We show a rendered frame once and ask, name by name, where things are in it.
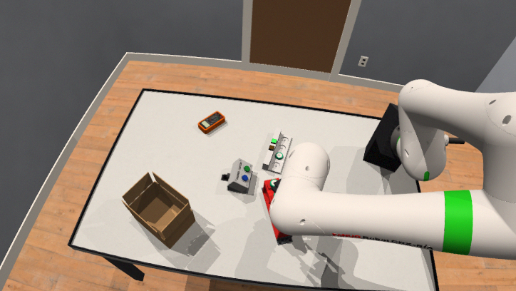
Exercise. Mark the orange pocket multimeter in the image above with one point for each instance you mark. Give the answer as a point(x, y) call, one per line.
point(211, 122)

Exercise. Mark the grey button panel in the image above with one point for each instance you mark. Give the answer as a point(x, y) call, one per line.
point(240, 176)

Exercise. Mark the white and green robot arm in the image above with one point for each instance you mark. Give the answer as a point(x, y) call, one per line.
point(480, 223)

